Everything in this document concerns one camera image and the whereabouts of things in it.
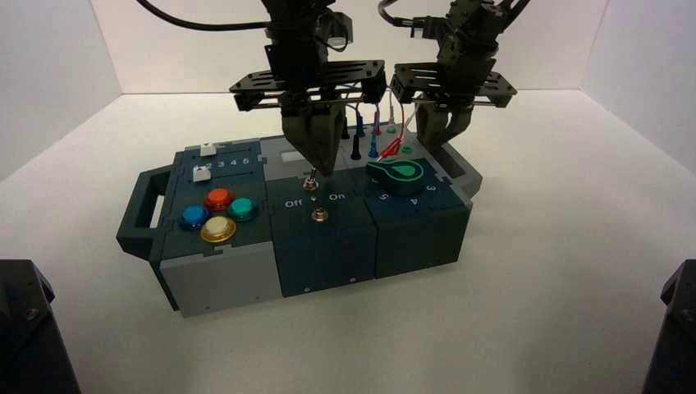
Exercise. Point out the left gripper, black plates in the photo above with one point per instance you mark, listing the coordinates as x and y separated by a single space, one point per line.
348 76

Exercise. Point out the right gripper, black plates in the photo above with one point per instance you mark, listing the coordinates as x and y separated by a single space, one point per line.
467 81

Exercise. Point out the silver toggle switch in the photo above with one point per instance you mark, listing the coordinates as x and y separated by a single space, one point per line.
319 215
311 182

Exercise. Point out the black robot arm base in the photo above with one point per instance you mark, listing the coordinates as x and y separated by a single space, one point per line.
677 332
27 337

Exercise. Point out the left robot arm, black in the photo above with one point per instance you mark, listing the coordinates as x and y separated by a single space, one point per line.
293 38

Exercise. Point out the right robot arm, black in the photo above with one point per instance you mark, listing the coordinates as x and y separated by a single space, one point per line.
467 32

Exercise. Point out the black banana plug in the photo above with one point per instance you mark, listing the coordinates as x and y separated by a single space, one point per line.
355 148
345 130

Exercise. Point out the blue banana plug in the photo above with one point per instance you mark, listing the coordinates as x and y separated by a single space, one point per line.
360 126
373 148

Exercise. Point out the green banana socket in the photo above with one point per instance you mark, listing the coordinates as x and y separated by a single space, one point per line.
391 130
407 148

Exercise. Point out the red banana plug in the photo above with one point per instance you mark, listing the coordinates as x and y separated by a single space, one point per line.
377 126

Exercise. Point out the dark green rotary knob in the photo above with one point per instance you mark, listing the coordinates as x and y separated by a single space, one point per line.
402 176

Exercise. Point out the green round push button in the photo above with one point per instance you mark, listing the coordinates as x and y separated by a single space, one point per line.
242 209

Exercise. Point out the dark teal grey task box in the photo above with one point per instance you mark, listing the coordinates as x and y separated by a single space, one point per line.
326 245

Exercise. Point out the white slider knob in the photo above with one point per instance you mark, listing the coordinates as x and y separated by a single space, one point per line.
207 150
200 174

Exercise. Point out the red round push button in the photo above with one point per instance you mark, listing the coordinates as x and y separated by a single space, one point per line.
219 199

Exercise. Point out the yellow round push button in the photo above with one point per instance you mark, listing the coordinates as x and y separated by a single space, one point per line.
218 230

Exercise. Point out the blue round push button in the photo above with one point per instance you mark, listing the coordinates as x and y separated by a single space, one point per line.
192 217

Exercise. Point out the left wrist camera, black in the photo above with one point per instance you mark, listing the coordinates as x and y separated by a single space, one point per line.
338 30

